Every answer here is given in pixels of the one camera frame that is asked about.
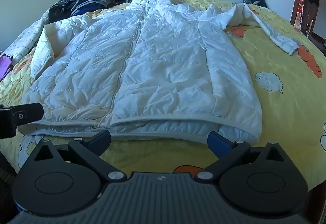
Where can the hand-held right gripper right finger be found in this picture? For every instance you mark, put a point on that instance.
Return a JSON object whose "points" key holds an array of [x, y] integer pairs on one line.
{"points": [[217, 142]]}

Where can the yellow printed quilt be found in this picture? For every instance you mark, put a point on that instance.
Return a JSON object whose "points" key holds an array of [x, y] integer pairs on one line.
{"points": [[280, 117]]}

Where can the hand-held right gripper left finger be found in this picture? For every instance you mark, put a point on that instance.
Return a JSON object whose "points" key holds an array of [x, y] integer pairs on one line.
{"points": [[100, 140]]}

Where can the white floral bedsheet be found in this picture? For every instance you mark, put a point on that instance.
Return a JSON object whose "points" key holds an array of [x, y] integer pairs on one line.
{"points": [[24, 35]]}

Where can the pile of dark clothes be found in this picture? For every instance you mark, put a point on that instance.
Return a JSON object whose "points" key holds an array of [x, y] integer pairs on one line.
{"points": [[86, 1]]}

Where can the white puffer jacket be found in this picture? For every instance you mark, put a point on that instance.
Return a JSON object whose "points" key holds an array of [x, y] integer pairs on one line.
{"points": [[165, 61]]}

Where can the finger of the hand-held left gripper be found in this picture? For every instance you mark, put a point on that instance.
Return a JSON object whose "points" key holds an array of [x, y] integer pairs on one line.
{"points": [[30, 112]]}

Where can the purple cloth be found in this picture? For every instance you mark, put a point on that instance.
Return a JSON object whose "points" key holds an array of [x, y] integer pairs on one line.
{"points": [[5, 67]]}

